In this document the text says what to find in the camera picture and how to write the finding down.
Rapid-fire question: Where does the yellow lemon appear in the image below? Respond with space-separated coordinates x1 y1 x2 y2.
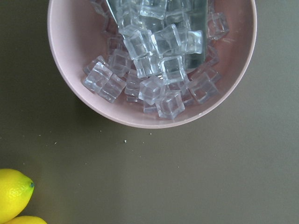
5 216 47 224
0 168 35 224

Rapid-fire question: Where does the clear ice cubes pile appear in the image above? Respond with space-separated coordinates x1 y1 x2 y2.
82 0 229 119

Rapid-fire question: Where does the metal ice scoop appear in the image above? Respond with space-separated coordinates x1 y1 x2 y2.
107 0 208 72

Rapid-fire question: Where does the pink bowl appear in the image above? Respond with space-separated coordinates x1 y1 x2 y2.
48 0 257 129

